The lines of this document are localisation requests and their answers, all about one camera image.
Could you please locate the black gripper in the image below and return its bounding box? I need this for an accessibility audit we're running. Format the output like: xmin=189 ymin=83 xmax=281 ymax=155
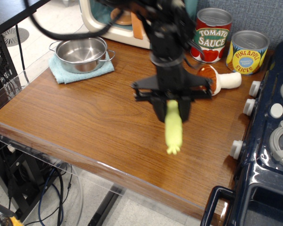
xmin=131 ymin=53 xmax=212 ymax=122

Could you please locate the spoon with yellow-green handle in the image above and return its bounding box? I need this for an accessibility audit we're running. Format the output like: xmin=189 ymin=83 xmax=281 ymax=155
xmin=165 ymin=100 xmax=183 ymax=155

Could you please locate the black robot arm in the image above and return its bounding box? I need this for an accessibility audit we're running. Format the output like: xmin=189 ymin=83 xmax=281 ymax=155
xmin=100 ymin=0 xmax=212 ymax=122

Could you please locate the plush brown mushroom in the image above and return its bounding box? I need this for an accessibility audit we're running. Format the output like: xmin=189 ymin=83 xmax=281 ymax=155
xmin=197 ymin=65 xmax=242 ymax=96

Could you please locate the tomato sauce can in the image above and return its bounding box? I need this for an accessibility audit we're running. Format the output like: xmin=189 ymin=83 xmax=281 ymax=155
xmin=191 ymin=8 xmax=233 ymax=63

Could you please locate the pineapple slices can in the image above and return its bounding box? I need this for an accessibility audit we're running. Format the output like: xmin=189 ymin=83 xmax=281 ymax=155
xmin=226 ymin=30 xmax=270 ymax=75

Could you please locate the small steel pot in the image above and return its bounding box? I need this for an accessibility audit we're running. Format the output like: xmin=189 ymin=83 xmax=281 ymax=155
xmin=50 ymin=37 xmax=116 ymax=73

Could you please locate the toy microwave oven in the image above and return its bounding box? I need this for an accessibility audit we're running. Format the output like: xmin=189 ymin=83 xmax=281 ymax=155
xmin=79 ymin=0 xmax=199 ymax=49

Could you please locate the light blue cloth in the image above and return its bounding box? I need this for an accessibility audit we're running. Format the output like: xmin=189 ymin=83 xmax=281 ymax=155
xmin=48 ymin=56 xmax=115 ymax=84

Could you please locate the dark blue toy stove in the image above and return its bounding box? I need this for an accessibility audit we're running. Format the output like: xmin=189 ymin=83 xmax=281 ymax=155
xmin=201 ymin=41 xmax=283 ymax=226

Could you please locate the black table leg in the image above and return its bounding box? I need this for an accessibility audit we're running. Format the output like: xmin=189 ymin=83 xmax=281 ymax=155
xmin=87 ymin=184 xmax=124 ymax=226

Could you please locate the black computer tower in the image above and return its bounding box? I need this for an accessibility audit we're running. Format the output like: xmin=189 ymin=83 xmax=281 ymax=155
xmin=0 ymin=35 xmax=17 ymax=89

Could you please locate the blue cable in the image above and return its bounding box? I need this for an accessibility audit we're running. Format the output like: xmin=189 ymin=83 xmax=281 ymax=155
xmin=37 ymin=167 xmax=64 ymax=226

